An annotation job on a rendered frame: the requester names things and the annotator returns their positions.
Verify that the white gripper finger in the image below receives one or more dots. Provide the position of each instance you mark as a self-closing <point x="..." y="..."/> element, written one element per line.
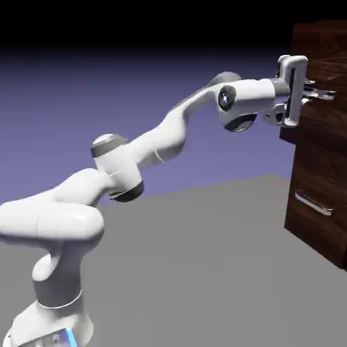
<point x="305" y="101"/>
<point x="309" y="81"/>

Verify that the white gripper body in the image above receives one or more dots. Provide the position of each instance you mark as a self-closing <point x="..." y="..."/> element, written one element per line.
<point x="297" y="81"/>

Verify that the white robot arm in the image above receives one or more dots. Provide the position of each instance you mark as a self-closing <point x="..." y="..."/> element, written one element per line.
<point x="151" y="146"/>

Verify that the dark wood drawer front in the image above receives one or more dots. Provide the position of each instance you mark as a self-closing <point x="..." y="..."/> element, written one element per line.
<point x="314" y="230"/>
<point x="325" y="122"/>

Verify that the dark wood cabinet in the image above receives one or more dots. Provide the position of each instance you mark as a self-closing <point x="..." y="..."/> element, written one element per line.
<point x="325" y="168"/>

